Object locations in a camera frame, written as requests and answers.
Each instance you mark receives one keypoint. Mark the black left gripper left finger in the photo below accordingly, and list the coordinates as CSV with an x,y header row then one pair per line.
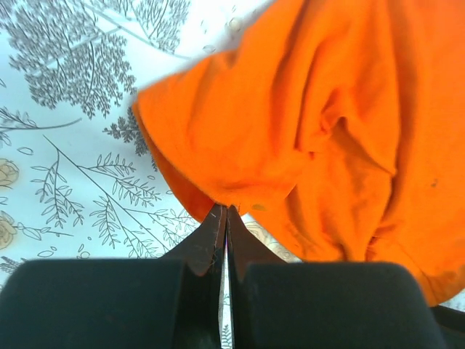
x,y
168,302

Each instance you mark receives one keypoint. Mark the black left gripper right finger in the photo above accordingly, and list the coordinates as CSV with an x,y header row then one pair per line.
x,y
276,304

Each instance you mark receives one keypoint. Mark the orange t-shirt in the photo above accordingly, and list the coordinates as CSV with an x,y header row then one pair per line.
x,y
337,125

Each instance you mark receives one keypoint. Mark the floral table mat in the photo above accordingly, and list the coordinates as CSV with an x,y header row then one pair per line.
x,y
78,181

